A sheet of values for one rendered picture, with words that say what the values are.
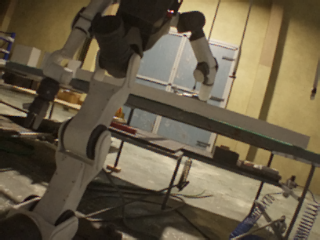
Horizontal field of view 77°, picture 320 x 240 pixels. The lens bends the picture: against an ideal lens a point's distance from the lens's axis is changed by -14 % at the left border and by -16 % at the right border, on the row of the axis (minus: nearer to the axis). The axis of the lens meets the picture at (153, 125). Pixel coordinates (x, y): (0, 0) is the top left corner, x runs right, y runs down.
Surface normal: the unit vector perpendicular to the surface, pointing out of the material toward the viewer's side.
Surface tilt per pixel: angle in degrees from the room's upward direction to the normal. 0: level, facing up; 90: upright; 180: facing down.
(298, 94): 90
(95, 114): 67
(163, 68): 90
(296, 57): 90
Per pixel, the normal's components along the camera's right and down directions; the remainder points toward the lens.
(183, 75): -0.23, -0.04
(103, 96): -0.07, -0.40
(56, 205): 0.04, -0.64
